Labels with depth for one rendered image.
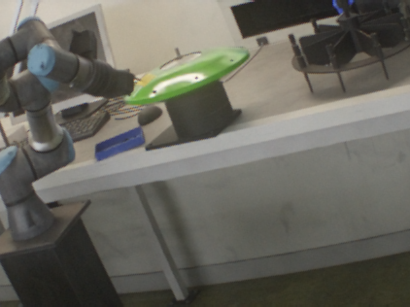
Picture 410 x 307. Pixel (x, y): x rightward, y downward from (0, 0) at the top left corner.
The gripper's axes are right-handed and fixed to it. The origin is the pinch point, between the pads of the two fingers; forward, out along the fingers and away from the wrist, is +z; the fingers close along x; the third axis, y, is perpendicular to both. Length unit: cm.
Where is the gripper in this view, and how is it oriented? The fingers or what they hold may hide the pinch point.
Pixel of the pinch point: (139, 82)
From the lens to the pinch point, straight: 180.8
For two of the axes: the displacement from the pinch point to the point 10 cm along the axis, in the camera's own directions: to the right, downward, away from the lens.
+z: 5.7, 1.6, 8.1
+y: 0.4, 9.7, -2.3
